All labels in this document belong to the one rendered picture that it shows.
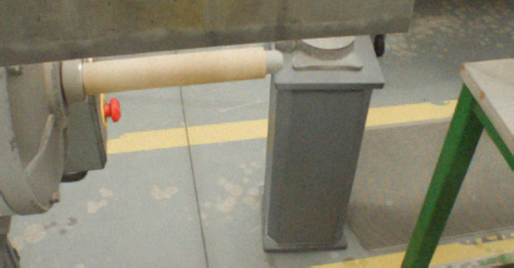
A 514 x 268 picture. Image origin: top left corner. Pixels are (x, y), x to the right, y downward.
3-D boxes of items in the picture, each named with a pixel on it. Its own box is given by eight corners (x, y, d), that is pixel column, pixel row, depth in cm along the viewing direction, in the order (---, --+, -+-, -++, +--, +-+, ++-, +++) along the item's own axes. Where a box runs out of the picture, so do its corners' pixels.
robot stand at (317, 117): (258, 188, 215) (267, 20, 167) (335, 186, 217) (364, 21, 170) (263, 252, 195) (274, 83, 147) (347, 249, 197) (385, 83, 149)
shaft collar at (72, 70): (69, 81, 62) (68, 114, 59) (61, 49, 58) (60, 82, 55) (88, 79, 62) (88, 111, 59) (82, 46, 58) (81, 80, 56)
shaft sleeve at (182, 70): (87, 79, 61) (87, 102, 59) (83, 56, 58) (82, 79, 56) (259, 62, 64) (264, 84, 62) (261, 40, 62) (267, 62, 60)
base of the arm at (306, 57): (271, 30, 164) (272, 13, 160) (351, 30, 166) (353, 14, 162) (276, 71, 151) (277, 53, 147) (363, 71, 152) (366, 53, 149)
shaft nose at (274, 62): (260, 62, 64) (264, 79, 62) (262, 46, 62) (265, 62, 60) (278, 61, 64) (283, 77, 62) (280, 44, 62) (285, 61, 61)
